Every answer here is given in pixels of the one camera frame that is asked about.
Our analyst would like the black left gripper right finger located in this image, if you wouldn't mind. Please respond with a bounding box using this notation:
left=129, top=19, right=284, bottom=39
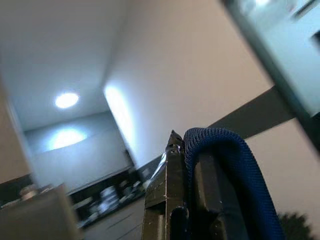
left=189, top=153, right=253, bottom=240

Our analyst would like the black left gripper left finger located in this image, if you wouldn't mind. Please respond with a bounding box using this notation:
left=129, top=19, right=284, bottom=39
left=141, top=129, right=187, bottom=240

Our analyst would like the dark navy shirt yellow logo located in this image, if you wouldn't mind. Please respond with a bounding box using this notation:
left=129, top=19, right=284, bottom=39
left=171, top=126, right=286, bottom=240

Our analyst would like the round ceiling light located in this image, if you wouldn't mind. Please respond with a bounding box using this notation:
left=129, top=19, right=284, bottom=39
left=54, top=91, right=81, bottom=110

